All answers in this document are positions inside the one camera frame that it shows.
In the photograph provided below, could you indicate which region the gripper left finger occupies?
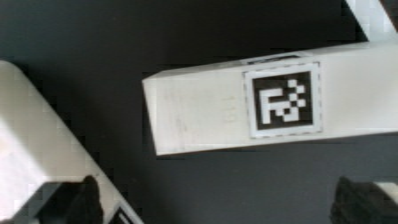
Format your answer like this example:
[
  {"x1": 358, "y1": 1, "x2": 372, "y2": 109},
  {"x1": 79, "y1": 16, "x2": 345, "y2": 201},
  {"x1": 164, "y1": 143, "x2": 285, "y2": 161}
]
[{"x1": 17, "y1": 176, "x2": 105, "y2": 224}]

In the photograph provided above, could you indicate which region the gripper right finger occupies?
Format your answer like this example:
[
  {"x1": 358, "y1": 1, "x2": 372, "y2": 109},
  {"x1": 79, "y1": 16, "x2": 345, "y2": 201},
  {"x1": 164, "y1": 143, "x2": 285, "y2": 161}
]
[{"x1": 331, "y1": 177, "x2": 398, "y2": 224}]

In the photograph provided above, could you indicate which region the white desk leg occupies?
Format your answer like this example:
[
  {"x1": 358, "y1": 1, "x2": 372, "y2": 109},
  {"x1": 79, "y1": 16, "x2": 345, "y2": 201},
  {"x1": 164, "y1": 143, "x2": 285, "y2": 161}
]
[
  {"x1": 0, "y1": 60, "x2": 145, "y2": 224},
  {"x1": 143, "y1": 41, "x2": 398, "y2": 155}
]

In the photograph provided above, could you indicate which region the white left fence piece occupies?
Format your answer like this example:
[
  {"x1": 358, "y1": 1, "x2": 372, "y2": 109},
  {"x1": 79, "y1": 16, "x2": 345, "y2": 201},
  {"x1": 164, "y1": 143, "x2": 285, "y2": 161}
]
[{"x1": 345, "y1": 0, "x2": 398, "y2": 42}]

